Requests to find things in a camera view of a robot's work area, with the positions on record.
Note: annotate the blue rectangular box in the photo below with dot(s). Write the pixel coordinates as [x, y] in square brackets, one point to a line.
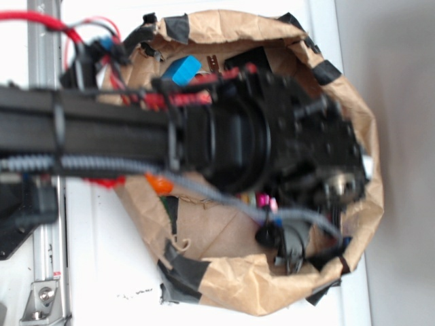
[182, 70]

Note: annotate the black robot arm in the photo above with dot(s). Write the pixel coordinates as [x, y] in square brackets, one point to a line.
[247, 130]

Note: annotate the metal corner bracket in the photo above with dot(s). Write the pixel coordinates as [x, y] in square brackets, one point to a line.
[44, 305]

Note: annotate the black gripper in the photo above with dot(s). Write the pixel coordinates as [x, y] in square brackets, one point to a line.
[314, 159]

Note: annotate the aluminium frame rail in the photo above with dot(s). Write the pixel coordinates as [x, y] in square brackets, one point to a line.
[49, 239]

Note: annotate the brown paper bag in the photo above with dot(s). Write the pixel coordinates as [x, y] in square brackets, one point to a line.
[209, 255]

